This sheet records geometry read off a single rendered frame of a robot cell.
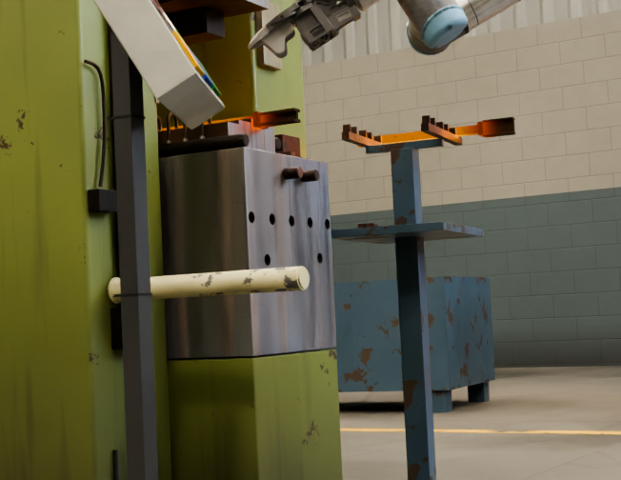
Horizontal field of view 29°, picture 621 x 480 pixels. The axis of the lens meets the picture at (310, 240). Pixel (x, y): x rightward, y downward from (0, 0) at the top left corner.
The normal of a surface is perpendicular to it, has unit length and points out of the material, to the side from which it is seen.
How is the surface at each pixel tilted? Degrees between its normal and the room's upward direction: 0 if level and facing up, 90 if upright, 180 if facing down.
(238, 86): 90
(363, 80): 90
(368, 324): 90
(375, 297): 90
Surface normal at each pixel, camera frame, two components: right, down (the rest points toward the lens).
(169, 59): -0.07, -0.06
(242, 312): -0.48, -0.04
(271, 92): 0.87, -0.07
